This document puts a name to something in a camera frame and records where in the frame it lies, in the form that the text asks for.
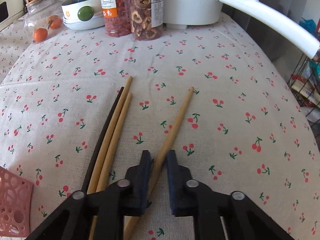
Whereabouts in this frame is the dark brown chopstick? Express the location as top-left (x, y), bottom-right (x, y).
top-left (81, 87), bottom-right (124, 192)

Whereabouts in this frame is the black wire basket rack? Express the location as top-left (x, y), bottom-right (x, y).
top-left (287, 54), bottom-right (319, 136)

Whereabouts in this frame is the cherry print tablecloth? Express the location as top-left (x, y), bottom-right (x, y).
top-left (1, 15), bottom-right (319, 239)

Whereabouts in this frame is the stainless steel refrigerator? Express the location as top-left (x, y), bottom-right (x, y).
top-left (220, 0), bottom-right (320, 81)

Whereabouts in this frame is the jar of dried fruit rings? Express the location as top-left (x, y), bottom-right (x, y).
top-left (129, 0), bottom-right (164, 41)

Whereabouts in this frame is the white bowl with green fruit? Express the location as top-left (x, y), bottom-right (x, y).
top-left (61, 0), bottom-right (105, 30)

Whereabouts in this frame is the pink perforated utensil holder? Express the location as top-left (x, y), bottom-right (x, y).
top-left (0, 167), bottom-right (33, 238)

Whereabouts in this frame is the light wooden chopstick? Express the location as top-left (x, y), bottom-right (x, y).
top-left (88, 92), bottom-right (133, 240)
top-left (87, 76), bottom-right (133, 195)

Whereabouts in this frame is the white electric pot with handle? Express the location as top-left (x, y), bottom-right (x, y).
top-left (162, 0), bottom-right (320, 60)

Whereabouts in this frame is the clear jar with kumquats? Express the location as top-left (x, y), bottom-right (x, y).
top-left (24, 0), bottom-right (63, 42)

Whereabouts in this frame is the jar of red goji berries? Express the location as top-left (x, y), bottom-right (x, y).
top-left (100, 0), bottom-right (131, 37)

